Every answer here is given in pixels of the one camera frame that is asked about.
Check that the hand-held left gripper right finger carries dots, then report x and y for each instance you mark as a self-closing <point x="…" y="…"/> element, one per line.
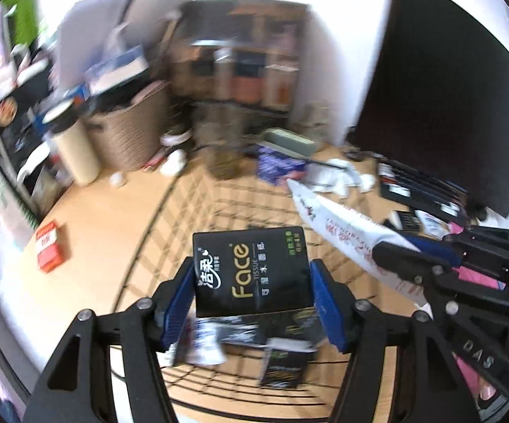
<point x="324" y="304"/>

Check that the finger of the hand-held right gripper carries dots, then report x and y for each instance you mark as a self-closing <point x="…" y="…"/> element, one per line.
<point x="435" y="249"/>
<point x="399" y="255"/>

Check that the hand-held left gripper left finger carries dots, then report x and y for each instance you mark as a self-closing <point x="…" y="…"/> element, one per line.
<point x="177" y="308"/>

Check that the oat bar snack packet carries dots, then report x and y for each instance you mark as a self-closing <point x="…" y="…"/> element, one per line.
<point x="201" y="343"/>

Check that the white snack packet red print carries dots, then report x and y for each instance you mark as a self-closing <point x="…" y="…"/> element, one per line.
<point x="342" y="229"/>

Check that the black tissue pack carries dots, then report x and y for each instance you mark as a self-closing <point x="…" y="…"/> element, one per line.
<point x="405" y="221"/>
<point x="283" y="363"/>
<point x="241" y="330"/>
<point x="250" y="268"/>

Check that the white blue cracker packet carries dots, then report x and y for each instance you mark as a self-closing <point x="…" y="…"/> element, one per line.
<point x="432" y="224"/>

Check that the pink mouse pad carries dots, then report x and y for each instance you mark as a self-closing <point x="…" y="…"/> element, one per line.
<point x="479" y="278"/>

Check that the black keyboard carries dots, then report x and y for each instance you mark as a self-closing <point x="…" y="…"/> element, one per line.
<point x="421" y="189"/>

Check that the crumpled white tissues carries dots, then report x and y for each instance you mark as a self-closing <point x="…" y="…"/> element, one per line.
<point x="347" y="176"/>

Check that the orange small box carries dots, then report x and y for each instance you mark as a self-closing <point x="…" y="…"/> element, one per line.
<point x="51" y="246"/>

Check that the white slipper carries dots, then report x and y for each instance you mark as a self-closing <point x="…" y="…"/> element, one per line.
<point x="176" y="136"/>
<point x="171" y="163"/>

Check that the blue tissue box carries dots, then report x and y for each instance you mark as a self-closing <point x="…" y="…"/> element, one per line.
<point x="280" y="158"/>

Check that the black computer monitor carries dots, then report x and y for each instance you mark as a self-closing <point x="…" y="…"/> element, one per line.
<point x="448" y="88"/>

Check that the dark mesh bin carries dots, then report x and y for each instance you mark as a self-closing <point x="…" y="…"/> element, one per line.
<point x="223" y="150"/>

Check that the brown wicker basket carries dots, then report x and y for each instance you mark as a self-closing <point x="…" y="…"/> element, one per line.
<point x="126" y="127"/>

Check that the beige cylinder flask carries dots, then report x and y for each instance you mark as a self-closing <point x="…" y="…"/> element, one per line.
<point x="76" y="150"/>

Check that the blue white box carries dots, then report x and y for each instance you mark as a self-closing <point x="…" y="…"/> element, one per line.
<point x="113" y="69"/>

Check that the wooden shelf unit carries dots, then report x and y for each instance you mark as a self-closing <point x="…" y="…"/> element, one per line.
<point x="236" y="57"/>

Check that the grey chair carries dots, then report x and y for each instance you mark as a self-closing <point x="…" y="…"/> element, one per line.
<point x="118" y="22"/>

